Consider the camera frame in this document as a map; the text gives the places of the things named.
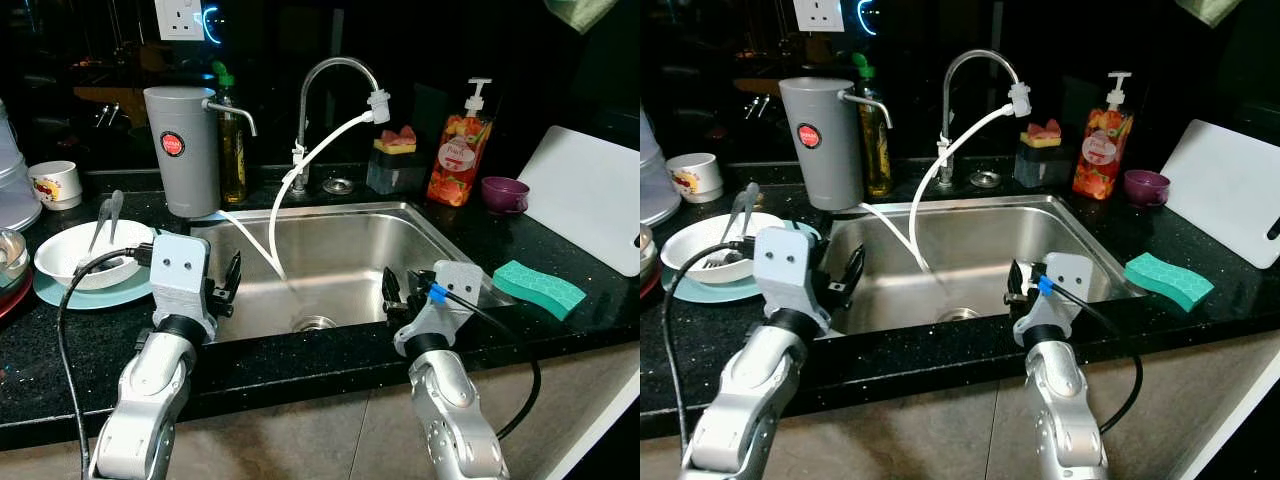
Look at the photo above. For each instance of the metal tongs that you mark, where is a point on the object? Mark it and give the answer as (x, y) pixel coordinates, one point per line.
(105, 215)
(742, 205)

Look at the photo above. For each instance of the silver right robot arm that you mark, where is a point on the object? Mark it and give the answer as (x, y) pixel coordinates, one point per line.
(455, 410)
(1065, 410)

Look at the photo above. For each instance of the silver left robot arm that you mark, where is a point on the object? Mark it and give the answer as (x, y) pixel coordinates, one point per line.
(145, 400)
(745, 400)

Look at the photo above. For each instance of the stainless steel sink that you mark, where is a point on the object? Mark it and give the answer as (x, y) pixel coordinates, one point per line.
(980, 250)
(340, 260)

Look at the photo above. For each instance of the chrome sink drain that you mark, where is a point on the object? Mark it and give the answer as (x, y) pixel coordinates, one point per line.
(315, 323)
(958, 314)

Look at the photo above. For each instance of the round chrome hole cover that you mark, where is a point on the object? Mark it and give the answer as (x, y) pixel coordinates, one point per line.
(985, 179)
(338, 186)

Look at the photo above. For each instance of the black sponge holder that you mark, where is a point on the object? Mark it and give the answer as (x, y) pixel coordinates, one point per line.
(1042, 168)
(395, 175)

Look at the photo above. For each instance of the oil bottle with green cap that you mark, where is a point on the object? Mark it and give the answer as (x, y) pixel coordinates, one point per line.
(878, 150)
(235, 160)

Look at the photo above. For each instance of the grey water filter canister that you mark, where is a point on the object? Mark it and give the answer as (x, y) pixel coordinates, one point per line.
(190, 165)
(825, 158)

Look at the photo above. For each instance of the purple cup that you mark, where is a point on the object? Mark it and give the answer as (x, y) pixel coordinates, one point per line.
(505, 195)
(1146, 188)

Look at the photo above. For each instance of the green wavy sponge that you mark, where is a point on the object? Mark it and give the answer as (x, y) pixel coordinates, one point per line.
(1168, 282)
(540, 290)

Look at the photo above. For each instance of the orange pump soap bottle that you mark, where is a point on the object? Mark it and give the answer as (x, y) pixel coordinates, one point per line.
(1100, 152)
(460, 160)

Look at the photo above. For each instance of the yellow and red sponge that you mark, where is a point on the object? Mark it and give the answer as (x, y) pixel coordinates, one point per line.
(395, 141)
(1042, 134)

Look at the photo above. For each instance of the white ceramic bowl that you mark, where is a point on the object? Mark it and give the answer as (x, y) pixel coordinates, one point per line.
(700, 245)
(70, 250)

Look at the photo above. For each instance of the chrome gooseneck faucet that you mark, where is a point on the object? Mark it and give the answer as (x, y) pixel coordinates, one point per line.
(303, 120)
(946, 112)

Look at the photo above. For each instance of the white faucet filter head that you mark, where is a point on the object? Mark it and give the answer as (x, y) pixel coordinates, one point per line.
(379, 107)
(1019, 100)

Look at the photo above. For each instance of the white printed cup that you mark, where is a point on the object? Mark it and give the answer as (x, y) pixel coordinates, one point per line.
(55, 185)
(695, 178)

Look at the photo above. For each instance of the white cutting board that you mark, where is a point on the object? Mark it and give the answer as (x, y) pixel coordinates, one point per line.
(1225, 185)
(590, 195)

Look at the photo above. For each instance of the clear plastic container stack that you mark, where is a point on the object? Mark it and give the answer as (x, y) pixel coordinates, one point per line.
(15, 170)
(655, 170)

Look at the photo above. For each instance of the olive green hanging cloth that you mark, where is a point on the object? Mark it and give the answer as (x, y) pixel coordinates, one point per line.
(582, 12)
(1208, 10)

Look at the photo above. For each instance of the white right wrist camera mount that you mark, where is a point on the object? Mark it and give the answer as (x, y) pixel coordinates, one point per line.
(1065, 275)
(455, 285)

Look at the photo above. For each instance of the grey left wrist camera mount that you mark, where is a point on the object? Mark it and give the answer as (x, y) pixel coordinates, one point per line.
(785, 270)
(180, 275)

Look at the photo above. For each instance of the white wall socket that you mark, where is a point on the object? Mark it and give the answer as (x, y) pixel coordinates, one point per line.
(818, 14)
(180, 18)

